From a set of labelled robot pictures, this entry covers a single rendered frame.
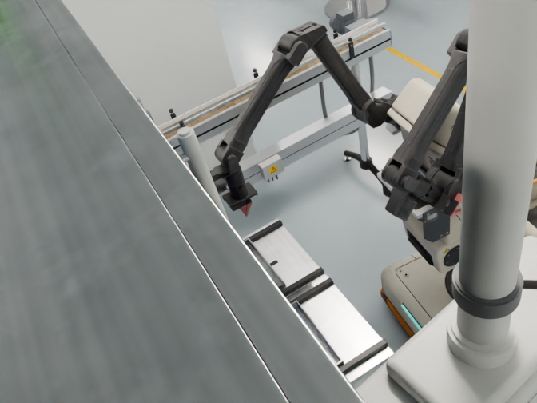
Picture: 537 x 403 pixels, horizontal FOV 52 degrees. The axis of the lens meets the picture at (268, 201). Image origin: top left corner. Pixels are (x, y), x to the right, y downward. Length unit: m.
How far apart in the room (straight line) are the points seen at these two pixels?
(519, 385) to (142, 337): 0.65
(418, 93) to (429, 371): 1.02
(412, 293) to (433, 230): 0.71
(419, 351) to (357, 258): 2.17
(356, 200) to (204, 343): 3.04
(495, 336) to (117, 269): 0.58
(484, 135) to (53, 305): 0.40
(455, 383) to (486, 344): 0.07
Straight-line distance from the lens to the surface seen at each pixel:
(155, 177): 0.41
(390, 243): 3.08
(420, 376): 0.85
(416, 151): 1.44
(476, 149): 0.57
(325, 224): 3.22
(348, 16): 3.13
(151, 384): 0.30
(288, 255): 1.94
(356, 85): 1.80
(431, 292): 2.53
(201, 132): 2.60
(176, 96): 3.18
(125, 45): 2.99
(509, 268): 0.71
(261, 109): 1.64
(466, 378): 0.86
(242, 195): 1.74
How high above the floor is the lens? 2.34
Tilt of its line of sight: 43 degrees down
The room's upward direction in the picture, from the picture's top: 17 degrees counter-clockwise
